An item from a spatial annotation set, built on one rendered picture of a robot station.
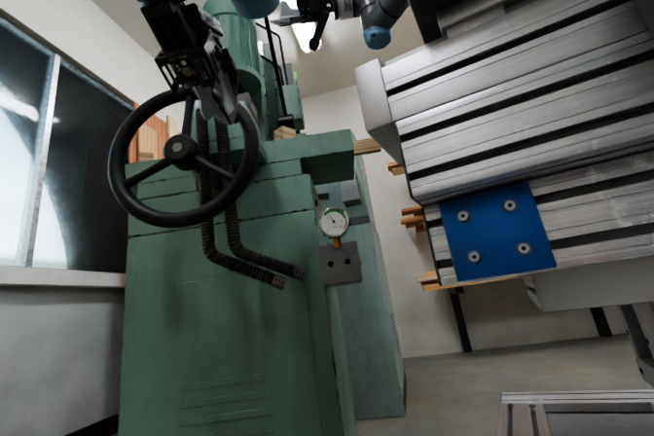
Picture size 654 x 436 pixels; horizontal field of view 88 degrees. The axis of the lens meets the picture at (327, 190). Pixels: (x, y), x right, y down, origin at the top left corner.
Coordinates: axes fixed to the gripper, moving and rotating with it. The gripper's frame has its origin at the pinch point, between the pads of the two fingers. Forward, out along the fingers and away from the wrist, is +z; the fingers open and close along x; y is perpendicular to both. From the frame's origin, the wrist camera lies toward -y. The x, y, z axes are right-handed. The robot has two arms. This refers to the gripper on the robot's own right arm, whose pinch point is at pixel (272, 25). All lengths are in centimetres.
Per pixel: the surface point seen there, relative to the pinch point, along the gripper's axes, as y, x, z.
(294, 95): -23.4, -15.4, -1.4
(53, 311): -107, -20, 136
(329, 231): -41, 55, -9
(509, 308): -227, -94, -135
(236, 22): 2.8, -6.5, 11.8
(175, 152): -20, 54, 16
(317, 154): -30.5, 36.6, -8.3
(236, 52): -5.5, 1.9, 12.0
